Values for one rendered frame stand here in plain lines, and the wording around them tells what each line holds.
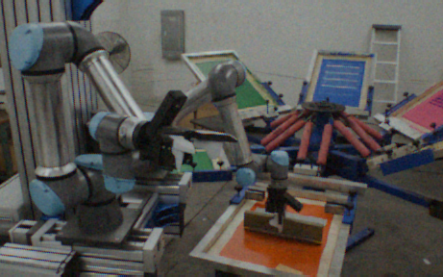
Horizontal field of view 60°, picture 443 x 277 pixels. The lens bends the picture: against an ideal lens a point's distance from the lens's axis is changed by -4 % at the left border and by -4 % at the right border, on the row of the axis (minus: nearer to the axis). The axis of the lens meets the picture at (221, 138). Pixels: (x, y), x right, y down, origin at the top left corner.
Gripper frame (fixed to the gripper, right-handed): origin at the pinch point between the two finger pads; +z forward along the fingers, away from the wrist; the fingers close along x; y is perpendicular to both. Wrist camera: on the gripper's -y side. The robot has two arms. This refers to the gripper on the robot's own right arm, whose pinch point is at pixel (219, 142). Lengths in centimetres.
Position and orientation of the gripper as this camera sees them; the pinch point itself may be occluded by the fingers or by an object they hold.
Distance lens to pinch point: 78.9
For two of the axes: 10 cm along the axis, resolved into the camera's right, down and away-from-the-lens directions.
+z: 8.3, 1.7, -5.2
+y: -0.8, 9.8, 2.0
